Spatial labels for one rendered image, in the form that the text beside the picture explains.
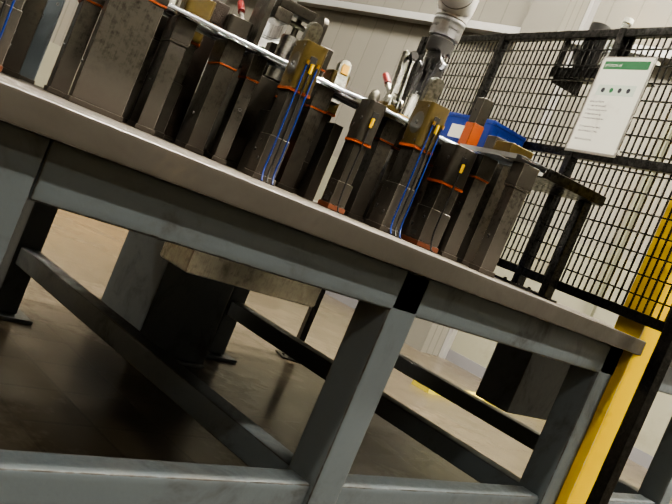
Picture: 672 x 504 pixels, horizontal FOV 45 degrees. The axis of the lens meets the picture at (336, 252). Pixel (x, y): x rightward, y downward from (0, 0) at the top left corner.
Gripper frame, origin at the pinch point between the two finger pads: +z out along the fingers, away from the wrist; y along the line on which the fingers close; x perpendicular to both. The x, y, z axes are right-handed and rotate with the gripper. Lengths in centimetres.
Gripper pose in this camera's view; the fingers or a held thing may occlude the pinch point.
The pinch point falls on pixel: (414, 107)
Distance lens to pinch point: 234.0
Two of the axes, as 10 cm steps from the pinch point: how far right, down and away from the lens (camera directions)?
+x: 8.4, 3.2, 4.4
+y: 3.9, 2.1, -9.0
